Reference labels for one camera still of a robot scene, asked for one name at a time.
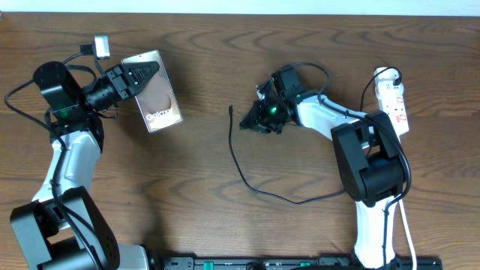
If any rose gold Galaxy smartphone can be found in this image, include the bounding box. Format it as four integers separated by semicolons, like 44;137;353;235
121;50;183;134

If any black charging cable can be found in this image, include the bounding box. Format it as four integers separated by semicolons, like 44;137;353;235
227;67;403;206

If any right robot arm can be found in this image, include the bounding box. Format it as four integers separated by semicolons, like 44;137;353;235
239;62;412;269

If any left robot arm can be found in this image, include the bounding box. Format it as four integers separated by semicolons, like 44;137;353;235
10;61;161;269

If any white power strip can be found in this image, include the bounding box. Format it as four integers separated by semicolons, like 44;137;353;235
373;67;410;137

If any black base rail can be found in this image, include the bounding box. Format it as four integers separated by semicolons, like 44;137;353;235
163;256;444;270

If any white power strip cord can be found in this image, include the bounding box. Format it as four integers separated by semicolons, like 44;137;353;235
397;198;419;270

